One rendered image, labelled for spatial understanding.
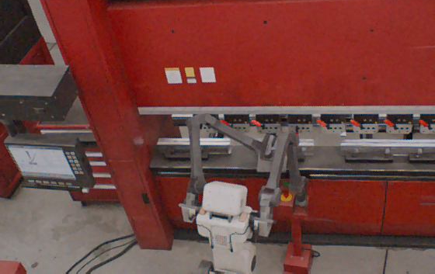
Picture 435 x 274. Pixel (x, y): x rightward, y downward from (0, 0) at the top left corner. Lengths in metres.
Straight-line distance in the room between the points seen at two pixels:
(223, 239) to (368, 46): 1.31
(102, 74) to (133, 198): 1.12
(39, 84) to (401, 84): 1.99
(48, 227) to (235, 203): 2.38
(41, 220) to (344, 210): 2.54
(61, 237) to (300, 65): 2.58
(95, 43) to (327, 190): 1.81
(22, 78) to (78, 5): 0.50
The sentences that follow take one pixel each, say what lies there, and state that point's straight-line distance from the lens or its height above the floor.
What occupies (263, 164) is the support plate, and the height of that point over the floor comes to 1.00.
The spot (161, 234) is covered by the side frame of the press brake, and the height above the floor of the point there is 0.22.
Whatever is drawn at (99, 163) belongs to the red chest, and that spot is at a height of 0.62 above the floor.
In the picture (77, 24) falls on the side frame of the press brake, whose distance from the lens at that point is 3.20.
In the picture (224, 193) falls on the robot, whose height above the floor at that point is 1.37.
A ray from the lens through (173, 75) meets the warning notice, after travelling 3.52.
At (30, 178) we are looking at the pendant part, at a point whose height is 1.29.
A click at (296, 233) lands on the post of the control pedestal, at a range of 4.07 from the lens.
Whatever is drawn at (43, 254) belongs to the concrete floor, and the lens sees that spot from 4.96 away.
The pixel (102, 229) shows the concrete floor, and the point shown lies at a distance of 4.91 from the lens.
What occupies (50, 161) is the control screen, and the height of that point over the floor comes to 1.46.
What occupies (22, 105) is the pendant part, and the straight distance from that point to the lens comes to 3.20.
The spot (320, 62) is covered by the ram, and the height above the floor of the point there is 1.66.
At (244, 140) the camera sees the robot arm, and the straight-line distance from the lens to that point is 3.42.
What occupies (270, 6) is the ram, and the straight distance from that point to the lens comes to 3.14.
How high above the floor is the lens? 3.75
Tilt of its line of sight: 44 degrees down
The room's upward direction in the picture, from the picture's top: 11 degrees counter-clockwise
